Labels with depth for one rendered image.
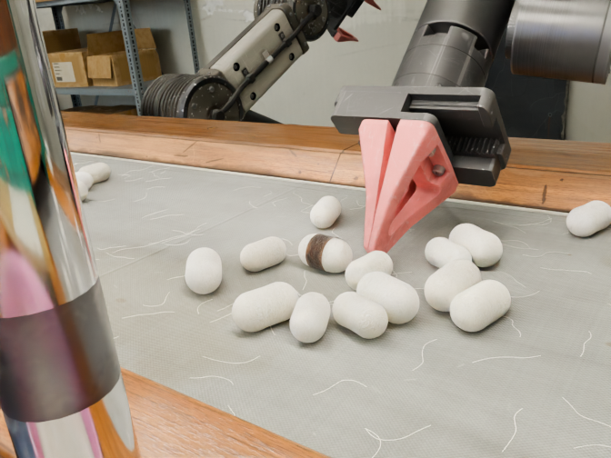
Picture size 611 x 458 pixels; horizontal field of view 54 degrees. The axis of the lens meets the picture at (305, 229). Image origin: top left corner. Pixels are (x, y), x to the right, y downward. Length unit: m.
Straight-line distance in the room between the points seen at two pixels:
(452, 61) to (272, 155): 0.25
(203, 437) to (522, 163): 0.35
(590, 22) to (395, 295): 0.21
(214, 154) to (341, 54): 2.15
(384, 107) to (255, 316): 0.15
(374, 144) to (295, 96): 2.58
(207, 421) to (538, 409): 0.13
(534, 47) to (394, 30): 2.23
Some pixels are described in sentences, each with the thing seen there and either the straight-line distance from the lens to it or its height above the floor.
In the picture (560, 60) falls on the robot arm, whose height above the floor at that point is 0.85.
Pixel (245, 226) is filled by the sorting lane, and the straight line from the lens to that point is 0.46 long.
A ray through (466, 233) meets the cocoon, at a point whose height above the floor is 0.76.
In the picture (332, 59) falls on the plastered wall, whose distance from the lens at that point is 2.79.
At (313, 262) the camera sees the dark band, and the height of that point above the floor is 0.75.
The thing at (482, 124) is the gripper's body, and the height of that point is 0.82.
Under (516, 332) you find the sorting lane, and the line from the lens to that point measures 0.31.
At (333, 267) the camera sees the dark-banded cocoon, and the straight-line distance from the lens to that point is 0.36.
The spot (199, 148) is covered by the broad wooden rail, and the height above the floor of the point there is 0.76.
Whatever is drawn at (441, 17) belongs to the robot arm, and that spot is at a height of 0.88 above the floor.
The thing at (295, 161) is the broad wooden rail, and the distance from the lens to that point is 0.57.
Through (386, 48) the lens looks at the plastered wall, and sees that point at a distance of 2.65.
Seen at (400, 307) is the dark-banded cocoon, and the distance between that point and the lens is 0.30.
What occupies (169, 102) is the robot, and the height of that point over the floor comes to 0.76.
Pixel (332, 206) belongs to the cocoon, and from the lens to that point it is 0.43.
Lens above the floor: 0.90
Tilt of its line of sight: 21 degrees down
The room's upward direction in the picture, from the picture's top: 5 degrees counter-clockwise
